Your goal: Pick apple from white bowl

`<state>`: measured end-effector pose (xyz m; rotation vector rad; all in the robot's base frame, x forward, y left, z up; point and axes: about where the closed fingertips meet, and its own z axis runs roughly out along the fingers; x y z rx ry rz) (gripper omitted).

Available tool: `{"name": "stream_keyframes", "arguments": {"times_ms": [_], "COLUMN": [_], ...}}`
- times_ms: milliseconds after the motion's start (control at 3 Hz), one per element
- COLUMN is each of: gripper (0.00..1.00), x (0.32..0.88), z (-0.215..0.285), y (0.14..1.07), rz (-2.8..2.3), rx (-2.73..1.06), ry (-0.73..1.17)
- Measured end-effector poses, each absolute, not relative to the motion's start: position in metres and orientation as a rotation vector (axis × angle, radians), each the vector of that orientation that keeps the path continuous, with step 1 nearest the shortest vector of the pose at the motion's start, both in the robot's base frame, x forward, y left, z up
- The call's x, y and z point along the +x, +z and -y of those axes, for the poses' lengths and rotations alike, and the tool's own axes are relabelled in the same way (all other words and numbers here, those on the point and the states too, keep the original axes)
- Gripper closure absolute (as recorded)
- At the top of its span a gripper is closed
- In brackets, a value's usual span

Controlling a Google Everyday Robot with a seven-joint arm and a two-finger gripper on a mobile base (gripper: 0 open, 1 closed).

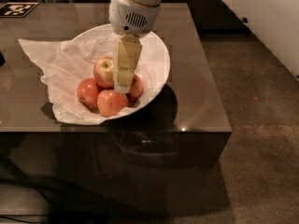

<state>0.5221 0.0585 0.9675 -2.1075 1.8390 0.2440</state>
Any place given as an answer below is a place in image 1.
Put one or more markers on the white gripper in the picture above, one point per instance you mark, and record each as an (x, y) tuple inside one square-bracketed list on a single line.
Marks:
[(132, 18)]

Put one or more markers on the yellow-red top apple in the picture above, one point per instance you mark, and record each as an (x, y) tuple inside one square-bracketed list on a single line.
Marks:
[(103, 72)]

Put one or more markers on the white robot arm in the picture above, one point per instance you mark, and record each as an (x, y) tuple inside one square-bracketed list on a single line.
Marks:
[(130, 21)]

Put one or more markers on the white bowl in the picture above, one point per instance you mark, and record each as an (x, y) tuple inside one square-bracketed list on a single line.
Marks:
[(153, 69)]

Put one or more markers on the red right apple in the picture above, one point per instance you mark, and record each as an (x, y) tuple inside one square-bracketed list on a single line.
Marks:
[(136, 89)]

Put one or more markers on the red apple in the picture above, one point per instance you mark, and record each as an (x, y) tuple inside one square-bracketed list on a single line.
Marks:
[(136, 89), (88, 91), (110, 102)]

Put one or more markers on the red front apple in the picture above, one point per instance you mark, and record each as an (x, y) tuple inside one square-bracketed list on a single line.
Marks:
[(110, 102)]

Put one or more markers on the red left apple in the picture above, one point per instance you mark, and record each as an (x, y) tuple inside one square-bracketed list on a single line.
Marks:
[(88, 91)]

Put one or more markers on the white crumpled paper sheet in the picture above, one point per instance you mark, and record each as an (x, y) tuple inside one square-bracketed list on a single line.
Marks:
[(64, 65)]

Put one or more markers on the dark glass table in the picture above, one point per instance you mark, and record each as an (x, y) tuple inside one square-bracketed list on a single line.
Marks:
[(161, 161)]

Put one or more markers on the black white marker tag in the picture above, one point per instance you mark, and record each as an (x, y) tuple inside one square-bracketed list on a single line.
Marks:
[(17, 9)]

